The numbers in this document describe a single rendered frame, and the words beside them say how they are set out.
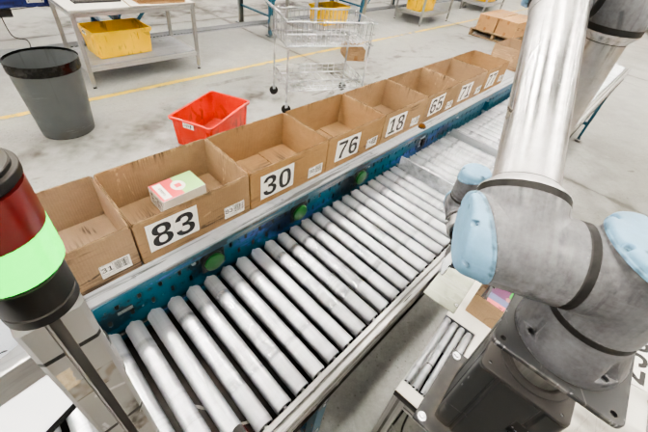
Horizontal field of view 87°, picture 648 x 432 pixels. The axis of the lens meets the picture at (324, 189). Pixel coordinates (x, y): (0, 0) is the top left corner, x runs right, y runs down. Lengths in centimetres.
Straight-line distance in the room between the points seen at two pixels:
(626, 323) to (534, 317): 15
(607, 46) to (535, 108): 34
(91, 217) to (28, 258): 115
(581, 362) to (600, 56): 65
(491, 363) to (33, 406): 77
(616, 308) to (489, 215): 22
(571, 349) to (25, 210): 75
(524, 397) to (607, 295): 32
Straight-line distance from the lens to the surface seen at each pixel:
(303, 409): 109
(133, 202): 142
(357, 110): 182
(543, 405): 90
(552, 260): 62
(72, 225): 140
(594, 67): 105
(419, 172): 186
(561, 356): 78
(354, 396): 192
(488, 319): 134
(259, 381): 111
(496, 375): 88
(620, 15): 101
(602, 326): 72
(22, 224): 24
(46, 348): 32
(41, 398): 56
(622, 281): 66
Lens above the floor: 178
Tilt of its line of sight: 39 degrees down
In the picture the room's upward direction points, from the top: 8 degrees clockwise
